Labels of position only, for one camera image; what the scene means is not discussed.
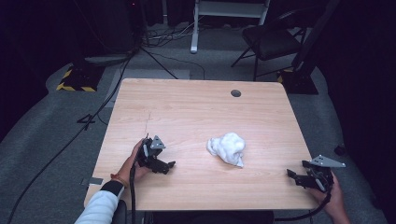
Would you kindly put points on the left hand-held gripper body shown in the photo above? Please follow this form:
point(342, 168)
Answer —
point(149, 158)

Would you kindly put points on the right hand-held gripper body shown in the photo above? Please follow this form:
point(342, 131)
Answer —
point(320, 177)

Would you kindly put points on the white towel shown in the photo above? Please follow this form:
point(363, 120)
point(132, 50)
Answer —
point(229, 149)

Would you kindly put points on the person's left hand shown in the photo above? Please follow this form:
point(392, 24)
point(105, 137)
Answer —
point(129, 169)

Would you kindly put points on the person's right hand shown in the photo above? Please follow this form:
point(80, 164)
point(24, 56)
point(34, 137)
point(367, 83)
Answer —
point(334, 200)

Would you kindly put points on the grey tape piece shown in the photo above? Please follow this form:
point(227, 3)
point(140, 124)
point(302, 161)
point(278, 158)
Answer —
point(95, 181)

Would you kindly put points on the black slanted stand with base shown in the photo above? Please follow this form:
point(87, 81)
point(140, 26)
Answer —
point(303, 81)

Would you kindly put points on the black yellow striped stand base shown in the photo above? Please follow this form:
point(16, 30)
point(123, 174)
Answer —
point(79, 81)

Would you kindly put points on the black folding chair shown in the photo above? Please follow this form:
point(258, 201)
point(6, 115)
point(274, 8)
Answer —
point(269, 40)

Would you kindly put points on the dark cabinet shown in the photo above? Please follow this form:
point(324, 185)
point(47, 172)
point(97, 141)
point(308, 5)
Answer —
point(109, 28)

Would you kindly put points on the white metal stand frame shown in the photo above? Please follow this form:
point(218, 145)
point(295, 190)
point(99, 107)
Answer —
point(194, 37)

